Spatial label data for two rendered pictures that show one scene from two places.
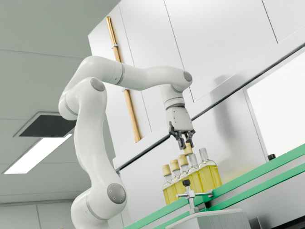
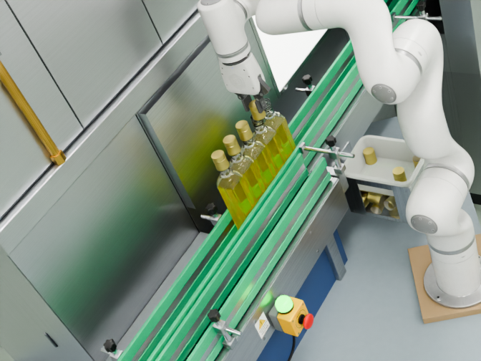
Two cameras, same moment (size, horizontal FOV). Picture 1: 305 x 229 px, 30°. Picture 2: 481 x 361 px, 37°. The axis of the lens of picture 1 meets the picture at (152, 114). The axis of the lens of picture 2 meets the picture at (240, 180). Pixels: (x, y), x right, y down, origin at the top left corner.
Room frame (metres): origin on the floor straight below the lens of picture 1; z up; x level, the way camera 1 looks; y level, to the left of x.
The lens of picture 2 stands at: (2.27, 1.46, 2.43)
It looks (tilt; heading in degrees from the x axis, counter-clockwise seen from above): 40 degrees down; 270
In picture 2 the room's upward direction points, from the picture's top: 24 degrees counter-clockwise
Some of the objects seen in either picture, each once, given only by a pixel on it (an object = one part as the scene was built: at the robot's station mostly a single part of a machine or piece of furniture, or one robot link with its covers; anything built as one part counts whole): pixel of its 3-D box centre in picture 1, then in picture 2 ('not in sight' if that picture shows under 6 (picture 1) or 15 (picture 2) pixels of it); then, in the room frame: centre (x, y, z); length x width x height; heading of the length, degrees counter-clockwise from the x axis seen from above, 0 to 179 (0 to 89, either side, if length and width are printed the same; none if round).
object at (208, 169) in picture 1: (213, 186); (280, 143); (2.13, -0.15, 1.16); 0.06 x 0.06 x 0.21; 42
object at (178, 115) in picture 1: (178, 119); (240, 70); (2.16, -0.10, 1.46); 0.10 x 0.07 x 0.11; 132
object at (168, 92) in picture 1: (170, 87); (222, 21); (2.16, -0.10, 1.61); 0.09 x 0.08 x 0.13; 43
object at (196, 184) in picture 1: (202, 191); (272, 157); (2.17, -0.11, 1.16); 0.06 x 0.06 x 0.21; 41
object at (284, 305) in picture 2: not in sight; (283, 303); (2.30, 0.26, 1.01); 0.05 x 0.05 x 0.03
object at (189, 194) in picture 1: (195, 196); (328, 153); (2.02, -0.07, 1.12); 0.17 x 0.03 x 0.12; 132
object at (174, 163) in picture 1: (174, 165); (231, 145); (2.26, -0.04, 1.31); 0.04 x 0.04 x 0.04
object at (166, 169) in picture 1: (166, 170); (220, 160); (2.30, 0.00, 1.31); 0.04 x 0.04 x 0.04
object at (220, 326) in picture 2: not in sight; (230, 332); (2.44, 0.36, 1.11); 0.07 x 0.04 x 0.13; 132
